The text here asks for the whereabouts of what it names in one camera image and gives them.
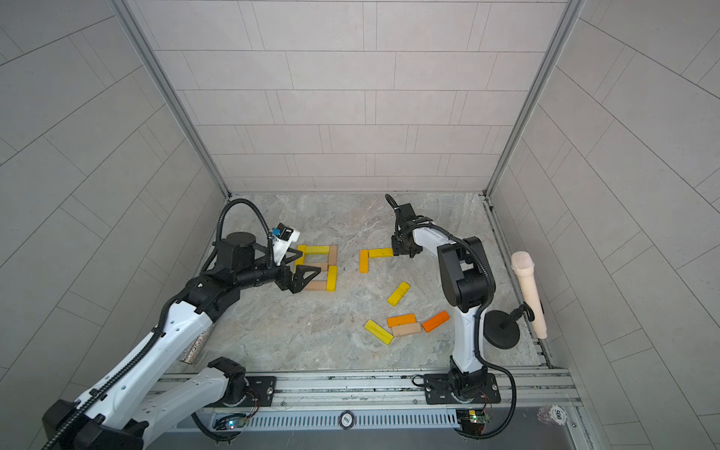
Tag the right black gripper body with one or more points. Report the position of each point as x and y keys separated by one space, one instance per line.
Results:
x=401 y=245

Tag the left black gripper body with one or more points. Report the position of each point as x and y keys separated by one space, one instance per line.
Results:
x=263 y=272

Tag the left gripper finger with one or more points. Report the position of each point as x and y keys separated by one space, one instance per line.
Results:
x=302 y=276
x=291 y=255

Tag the natural wood block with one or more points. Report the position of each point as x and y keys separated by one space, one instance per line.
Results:
x=406 y=329
x=316 y=286
x=323 y=266
x=333 y=255

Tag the yellow block pair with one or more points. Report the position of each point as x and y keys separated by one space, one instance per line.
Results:
x=398 y=294
x=380 y=253

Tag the yellow block bottom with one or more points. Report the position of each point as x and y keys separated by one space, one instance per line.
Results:
x=332 y=277

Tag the orange block small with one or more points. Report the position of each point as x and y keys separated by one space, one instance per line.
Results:
x=364 y=261

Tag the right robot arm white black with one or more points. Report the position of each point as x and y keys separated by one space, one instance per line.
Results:
x=468 y=285

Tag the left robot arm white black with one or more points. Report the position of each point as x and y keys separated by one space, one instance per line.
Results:
x=114 y=414

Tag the black round stand base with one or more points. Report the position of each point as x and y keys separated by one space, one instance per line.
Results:
x=501 y=329

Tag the left circuit board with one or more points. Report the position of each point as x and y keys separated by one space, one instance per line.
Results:
x=232 y=422

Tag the circuit board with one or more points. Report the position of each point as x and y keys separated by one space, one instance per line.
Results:
x=232 y=422
x=473 y=421

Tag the right circuit board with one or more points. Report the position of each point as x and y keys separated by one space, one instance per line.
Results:
x=473 y=421

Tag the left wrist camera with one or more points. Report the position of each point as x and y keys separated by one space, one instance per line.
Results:
x=282 y=238

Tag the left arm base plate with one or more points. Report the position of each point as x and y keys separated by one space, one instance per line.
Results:
x=253 y=391

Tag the beige cylinder post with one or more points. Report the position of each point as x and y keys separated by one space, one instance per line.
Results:
x=522 y=265

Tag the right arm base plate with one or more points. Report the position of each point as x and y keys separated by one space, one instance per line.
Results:
x=449 y=388

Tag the aluminium rail frame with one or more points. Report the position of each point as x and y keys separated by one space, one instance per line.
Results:
x=392 y=399

